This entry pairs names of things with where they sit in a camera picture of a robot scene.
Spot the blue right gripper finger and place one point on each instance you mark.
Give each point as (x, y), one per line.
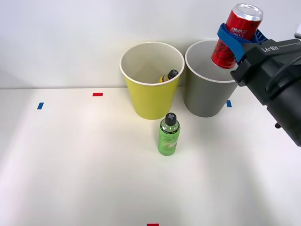
(231, 43)
(261, 37)

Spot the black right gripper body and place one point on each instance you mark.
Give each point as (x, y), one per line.
(261, 68)

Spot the red drink can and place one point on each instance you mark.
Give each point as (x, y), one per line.
(242, 23)

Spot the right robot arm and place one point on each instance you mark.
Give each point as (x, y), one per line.
(287, 113)

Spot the grey plastic bin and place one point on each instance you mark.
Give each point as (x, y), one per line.
(207, 96)

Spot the yellow plastic bottle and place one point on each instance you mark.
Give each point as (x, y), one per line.
(167, 76)

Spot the yellow-green plastic bin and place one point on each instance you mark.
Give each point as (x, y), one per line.
(150, 99)

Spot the green label plastic bottle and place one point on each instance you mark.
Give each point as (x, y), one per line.
(168, 139)

